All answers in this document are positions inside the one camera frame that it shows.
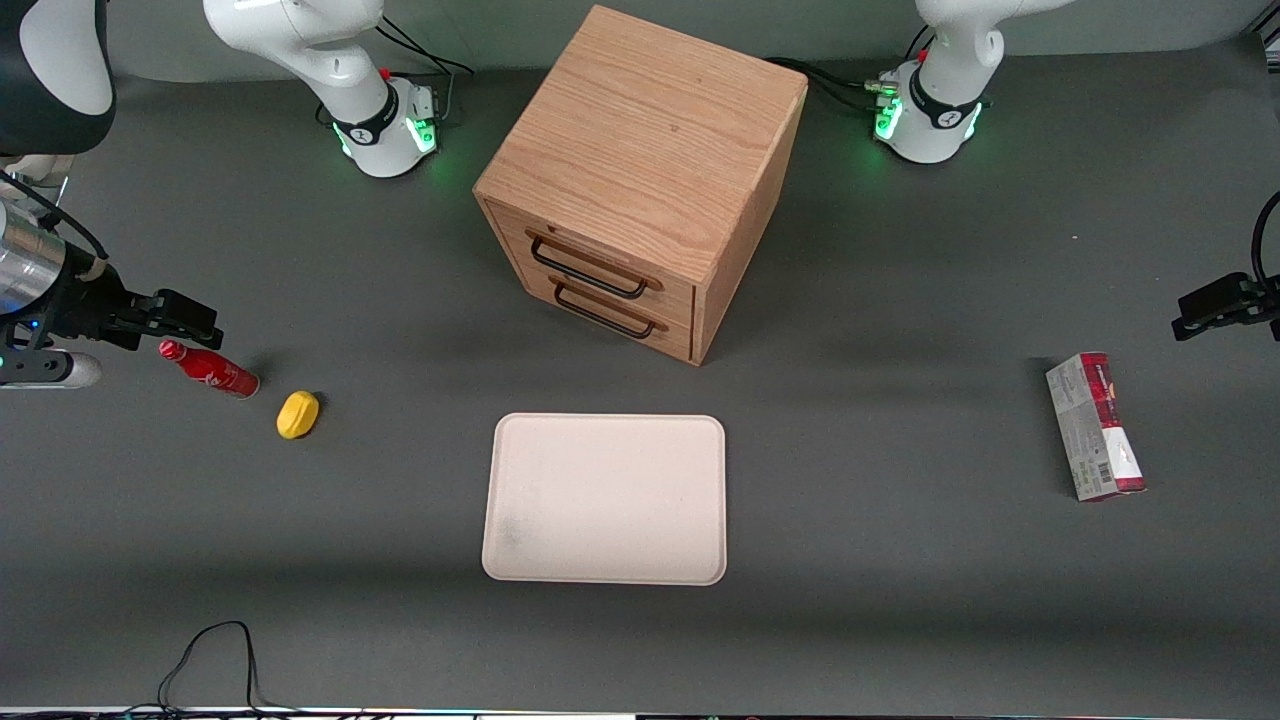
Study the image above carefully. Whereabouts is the black metal drawer handle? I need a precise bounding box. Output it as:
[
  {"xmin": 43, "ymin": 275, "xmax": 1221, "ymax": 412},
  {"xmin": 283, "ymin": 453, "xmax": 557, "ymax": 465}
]
[
  {"xmin": 552, "ymin": 281, "xmax": 659, "ymax": 340},
  {"xmin": 527, "ymin": 232, "xmax": 651, "ymax": 301}
]

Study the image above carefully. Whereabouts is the black arm base cable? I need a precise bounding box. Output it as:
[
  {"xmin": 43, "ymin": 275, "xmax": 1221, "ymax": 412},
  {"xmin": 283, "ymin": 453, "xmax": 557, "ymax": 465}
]
[
  {"xmin": 316, "ymin": 14, "xmax": 477, "ymax": 127},
  {"xmin": 764, "ymin": 24, "xmax": 937, "ymax": 113}
]

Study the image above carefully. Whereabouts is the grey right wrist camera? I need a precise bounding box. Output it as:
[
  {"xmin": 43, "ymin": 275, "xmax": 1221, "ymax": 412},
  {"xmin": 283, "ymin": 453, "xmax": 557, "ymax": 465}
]
[{"xmin": 0, "ymin": 349, "xmax": 103, "ymax": 390}]

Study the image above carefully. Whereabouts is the black left arm base cable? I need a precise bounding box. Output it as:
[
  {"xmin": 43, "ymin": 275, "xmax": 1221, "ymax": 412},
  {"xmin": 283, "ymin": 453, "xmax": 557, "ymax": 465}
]
[{"xmin": 764, "ymin": 24, "xmax": 937, "ymax": 113}]

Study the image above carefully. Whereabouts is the thin black looped cable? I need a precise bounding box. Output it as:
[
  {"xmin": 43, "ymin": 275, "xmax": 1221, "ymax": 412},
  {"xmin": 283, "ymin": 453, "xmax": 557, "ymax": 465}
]
[{"xmin": 100, "ymin": 620, "xmax": 301, "ymax": 717}]

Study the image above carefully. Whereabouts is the yellow plastic lemon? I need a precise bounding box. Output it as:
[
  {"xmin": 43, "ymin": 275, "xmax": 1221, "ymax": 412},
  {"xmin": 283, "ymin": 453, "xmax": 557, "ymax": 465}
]
[{"xmin": 276, "ymin": 390, "xmax": 322, "ymax": 441}]

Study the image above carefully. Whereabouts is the grey and red carton box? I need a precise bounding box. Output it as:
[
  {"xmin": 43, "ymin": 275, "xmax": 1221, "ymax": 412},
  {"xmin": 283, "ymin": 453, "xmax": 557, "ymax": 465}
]
[{"xmin": 1045, "ymin": 351, "xmax": 1147, "ymax": 503}]

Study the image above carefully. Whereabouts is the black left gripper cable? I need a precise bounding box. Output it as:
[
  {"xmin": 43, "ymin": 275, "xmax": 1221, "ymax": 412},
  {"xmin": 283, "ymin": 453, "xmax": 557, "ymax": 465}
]
[{"xmin": 1250, "ymin": 190, "xmax": 1280, "ymax": 293}]

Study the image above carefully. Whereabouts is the beige rectangular tray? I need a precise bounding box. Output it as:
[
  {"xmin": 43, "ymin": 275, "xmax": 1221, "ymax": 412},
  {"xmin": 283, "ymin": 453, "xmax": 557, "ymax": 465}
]
[{"xmin": 481, "ymin": 412, "xmax": 728, "ymax": 587}]

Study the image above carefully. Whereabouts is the red coke bottle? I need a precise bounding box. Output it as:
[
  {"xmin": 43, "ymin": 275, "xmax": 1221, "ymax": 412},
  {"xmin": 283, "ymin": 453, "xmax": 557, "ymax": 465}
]
[{"xmin": 158, "ymin": 339, "xmax": 261, "ymax": 400}]

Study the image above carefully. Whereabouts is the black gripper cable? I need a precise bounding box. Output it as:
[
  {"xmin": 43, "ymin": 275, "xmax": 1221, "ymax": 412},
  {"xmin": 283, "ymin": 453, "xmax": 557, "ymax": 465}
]
[
  {"xmin": 1250, "ymin": 190, "xmax": 1280, "ymax": 293},
  {"xmin": 0, "ymin": 168, "xmax": 110, "ymax": 279}
]

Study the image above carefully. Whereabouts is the wooden drawer cabinet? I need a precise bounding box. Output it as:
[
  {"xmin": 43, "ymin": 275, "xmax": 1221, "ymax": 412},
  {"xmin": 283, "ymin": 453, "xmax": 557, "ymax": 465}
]
[{"xmin": 472, "ymin": 4, "xmax": 810, "ymax": 367}]

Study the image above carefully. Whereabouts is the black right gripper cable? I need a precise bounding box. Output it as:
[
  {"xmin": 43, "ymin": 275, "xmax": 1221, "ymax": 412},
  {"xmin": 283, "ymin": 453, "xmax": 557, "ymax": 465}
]
[{"xmin": 0, "ymin": 168, "xmax": 110, "ymax": 279}]

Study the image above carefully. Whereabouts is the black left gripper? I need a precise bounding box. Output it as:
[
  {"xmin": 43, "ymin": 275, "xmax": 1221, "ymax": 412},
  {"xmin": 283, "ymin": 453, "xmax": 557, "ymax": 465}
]
[{"xmin": 1172, "ymin": 272, "xmax": 1280, "ymax": 343}]

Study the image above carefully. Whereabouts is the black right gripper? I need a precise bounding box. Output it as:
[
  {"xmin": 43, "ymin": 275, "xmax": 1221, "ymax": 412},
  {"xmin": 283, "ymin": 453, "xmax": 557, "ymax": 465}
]
[{"xmin": 38, "ymin": 255, "xmax": 224, "ymax": 352}]

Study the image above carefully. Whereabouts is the black right arm base cable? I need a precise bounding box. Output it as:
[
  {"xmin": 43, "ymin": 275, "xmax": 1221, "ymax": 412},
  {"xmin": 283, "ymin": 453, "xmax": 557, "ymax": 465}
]
[{"xmin": 316, "ymin": 14, "xmax": 477, "ymax": 127}]

